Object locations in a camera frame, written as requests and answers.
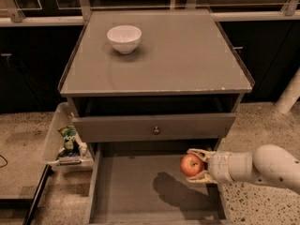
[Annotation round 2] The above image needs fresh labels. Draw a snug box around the grey open middle drawer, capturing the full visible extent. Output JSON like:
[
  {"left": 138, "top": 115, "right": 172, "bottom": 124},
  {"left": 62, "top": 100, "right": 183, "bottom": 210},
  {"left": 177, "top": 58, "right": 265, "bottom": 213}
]
[{"left": 84, "top": 141, "right": 232, "bottom": 225}]

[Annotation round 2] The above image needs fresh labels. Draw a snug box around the metal railing frame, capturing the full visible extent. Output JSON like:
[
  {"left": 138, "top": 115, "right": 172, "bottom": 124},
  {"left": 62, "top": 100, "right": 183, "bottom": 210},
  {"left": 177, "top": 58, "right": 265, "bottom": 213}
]
[{"left": 0, "top": 0, "right": 300, "bottom": 26}]

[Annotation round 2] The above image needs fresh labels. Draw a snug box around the grey wooden drawer cabinet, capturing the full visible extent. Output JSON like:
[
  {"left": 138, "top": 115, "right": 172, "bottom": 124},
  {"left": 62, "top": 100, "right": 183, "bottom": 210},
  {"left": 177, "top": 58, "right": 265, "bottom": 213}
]
[{"left": 57, "top": 8, "right": 257, "bottom": 148}]

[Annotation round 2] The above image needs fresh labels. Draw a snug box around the round metal drawer knob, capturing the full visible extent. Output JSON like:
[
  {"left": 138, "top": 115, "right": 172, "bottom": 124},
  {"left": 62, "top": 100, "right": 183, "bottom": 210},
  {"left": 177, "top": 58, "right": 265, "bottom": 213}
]
[{"left": 153, "top": 127, "right": 161, "bottom": 135}]

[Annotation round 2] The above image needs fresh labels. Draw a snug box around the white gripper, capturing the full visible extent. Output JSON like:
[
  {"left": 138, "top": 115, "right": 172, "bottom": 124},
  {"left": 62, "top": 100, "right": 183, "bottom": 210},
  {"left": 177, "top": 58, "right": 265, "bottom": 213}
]
[{"left": 186, "top": 148, "right": 233, "bottom": 184}]

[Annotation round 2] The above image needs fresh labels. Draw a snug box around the white ceramic bowl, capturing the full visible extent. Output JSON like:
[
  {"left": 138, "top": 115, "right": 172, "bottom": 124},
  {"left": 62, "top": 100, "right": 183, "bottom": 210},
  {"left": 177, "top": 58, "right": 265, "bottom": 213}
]
[{"left": 107, "top": 25, "right": 143, "bottom": 54}]

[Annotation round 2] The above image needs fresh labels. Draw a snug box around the black floor rail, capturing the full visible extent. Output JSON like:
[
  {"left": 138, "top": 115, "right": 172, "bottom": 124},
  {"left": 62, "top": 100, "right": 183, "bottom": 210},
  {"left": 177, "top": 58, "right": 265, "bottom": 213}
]
[{"left": 22, "top": 165, "right": 53, "bottom": 225}]

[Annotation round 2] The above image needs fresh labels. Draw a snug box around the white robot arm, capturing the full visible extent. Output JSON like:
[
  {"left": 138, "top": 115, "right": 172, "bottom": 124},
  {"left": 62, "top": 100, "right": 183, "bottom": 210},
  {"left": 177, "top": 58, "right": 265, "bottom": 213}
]
[{"left": 180, "top": 144, "right": 300, "bottom": 194}]

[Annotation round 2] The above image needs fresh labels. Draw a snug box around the clear plastic storage bin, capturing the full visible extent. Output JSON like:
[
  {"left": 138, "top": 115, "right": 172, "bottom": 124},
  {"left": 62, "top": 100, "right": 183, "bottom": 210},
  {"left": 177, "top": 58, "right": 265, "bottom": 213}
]
[{"left": 41, "top": 102, "right": 94, "bottom": 173}]

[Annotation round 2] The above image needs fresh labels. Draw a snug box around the black cable on floor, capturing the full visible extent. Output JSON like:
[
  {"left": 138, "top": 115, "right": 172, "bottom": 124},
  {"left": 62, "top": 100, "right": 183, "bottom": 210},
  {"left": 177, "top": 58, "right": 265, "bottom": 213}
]
[{"left": 0, "top": 153, "right": 9, "bottom": 169}]

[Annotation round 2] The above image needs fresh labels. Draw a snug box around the green snack bag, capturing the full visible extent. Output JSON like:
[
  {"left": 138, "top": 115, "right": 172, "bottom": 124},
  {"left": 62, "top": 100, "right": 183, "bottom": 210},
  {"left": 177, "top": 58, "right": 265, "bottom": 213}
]
[{"left": 57, "top": 126, "right": 80, "bottom": 158}]

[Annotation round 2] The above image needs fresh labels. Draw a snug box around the red apple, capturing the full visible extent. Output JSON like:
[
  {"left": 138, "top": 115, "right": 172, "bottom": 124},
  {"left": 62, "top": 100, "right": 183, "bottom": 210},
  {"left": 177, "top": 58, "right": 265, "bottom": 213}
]
[{"left": 180, "top": 154, "right": 204, "bottom": 177}]

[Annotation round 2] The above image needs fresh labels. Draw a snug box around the grey top drawer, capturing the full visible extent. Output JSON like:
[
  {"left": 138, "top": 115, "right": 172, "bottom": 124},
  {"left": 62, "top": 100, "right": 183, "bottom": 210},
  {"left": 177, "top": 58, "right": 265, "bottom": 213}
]
[{"left": 72, "top": 112, "right": 236, "bottom": 143}]

